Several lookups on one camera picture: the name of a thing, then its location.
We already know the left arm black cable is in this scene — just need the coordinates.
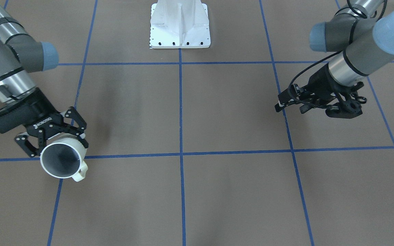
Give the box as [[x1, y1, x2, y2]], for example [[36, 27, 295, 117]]
[[288, 51, 344, 103]]

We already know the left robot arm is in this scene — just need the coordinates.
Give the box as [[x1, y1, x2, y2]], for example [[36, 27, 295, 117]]
[[275, 0, 394, 119]]

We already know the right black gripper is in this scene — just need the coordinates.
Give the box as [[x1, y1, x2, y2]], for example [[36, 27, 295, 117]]
[[14, 99, 87, 158]]

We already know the white mug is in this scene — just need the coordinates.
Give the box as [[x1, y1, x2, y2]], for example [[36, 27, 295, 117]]
[[40, 134, 89, 182]]

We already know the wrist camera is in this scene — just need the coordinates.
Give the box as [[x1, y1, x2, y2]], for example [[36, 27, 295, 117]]
[[325, 81, 367, 119], [0, 103, 40, 134]]

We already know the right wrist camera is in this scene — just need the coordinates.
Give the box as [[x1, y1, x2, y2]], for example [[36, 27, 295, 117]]
[[0, 103, 40, 134]]

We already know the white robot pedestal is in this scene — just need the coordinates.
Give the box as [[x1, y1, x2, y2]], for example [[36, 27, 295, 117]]
[[149, 0, 211, 49]]

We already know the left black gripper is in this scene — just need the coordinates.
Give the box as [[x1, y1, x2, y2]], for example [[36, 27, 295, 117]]
[[275, 64, 348, 114]]

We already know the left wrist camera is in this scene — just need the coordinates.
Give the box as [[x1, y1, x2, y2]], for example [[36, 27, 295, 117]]
[[325, 81, 367, 119]]

